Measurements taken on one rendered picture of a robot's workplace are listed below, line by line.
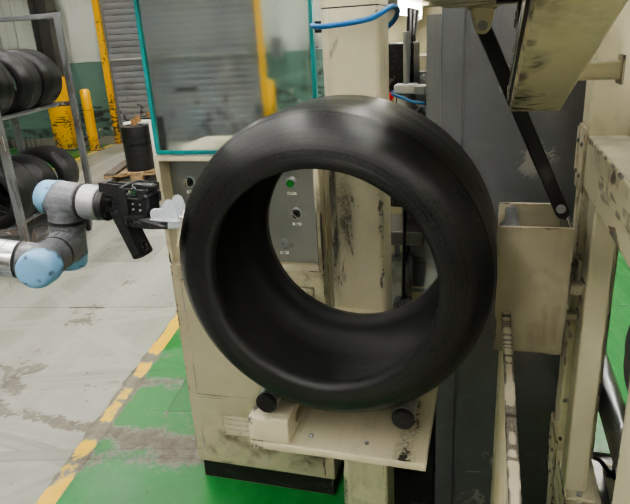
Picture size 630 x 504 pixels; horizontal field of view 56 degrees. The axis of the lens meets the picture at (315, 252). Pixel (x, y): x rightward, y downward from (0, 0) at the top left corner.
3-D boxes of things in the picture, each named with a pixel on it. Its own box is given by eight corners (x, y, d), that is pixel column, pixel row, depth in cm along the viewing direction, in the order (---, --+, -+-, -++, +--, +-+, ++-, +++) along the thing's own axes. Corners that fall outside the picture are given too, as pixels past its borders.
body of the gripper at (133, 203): (143, 191, 118) (90, 184, 121) (146, 232, 121) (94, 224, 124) (163, 182, 125) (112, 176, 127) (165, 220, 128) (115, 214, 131)
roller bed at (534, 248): (493, 312, 154) (499, 201, 144) (554, 316, 150) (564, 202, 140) (493, 350, 136) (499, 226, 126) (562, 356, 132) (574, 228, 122)
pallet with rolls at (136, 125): (130, 166, 851) (121, 111, 825) (186, 162, 851) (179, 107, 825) (104, 186, 738) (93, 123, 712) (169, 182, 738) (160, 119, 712)
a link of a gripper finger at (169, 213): (188, 203, 117) (146, 198, 119) (189, 232, 119) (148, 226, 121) (195, 199, 120) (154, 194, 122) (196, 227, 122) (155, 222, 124)
